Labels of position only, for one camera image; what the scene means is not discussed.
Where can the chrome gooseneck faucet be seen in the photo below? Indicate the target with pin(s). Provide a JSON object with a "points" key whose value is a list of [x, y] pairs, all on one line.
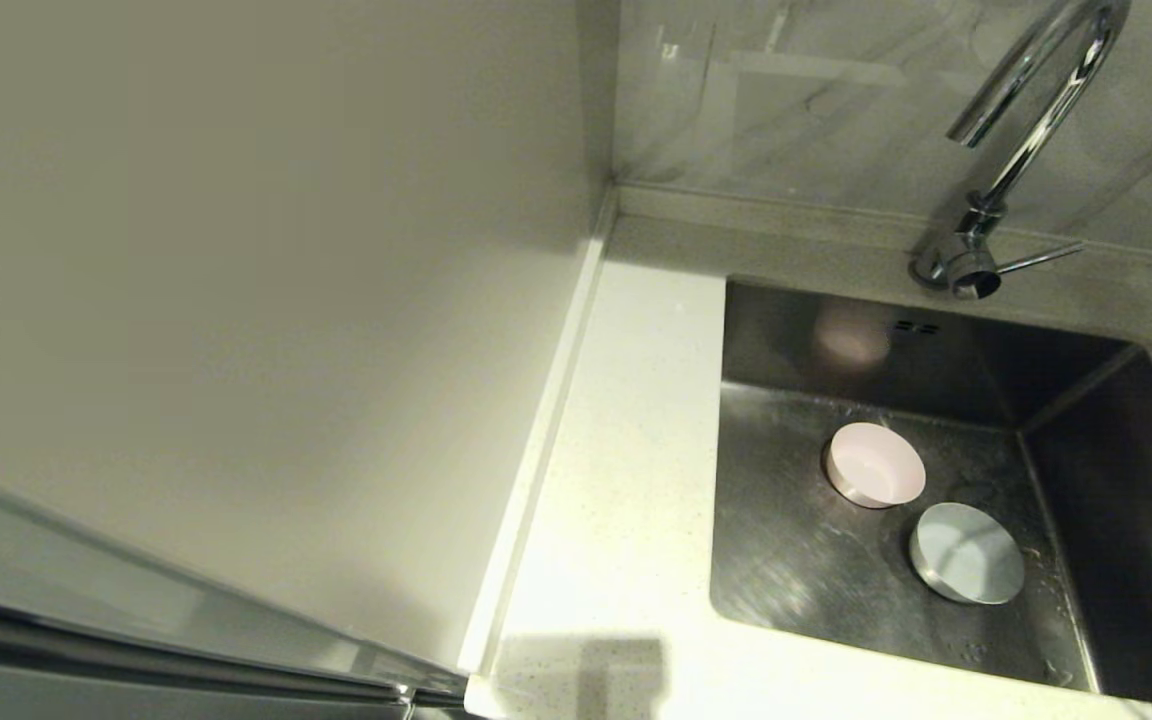
{"points": [[966, 255]]}

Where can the stainless steel sink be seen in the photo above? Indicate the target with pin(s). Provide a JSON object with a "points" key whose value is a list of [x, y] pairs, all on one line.
{"points": [[796, 560]]}

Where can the white cabinet side panel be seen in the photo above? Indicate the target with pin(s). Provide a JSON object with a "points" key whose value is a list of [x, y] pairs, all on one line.
{"points": [[236, 250]]}

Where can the pink bowl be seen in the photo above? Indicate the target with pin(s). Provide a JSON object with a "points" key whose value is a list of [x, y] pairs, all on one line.
{"points": [[876, 465]]}

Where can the glossy grey appliance door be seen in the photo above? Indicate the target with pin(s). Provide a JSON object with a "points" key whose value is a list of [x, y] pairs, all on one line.
{"points": [[36, 560]]}

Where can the white bowl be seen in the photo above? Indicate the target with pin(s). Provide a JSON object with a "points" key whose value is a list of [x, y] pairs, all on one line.
{"points": [[968, 553]]}

